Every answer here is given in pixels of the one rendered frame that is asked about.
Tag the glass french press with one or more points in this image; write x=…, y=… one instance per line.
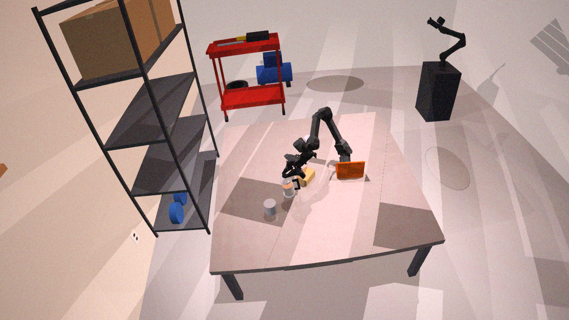
x=287, y=185

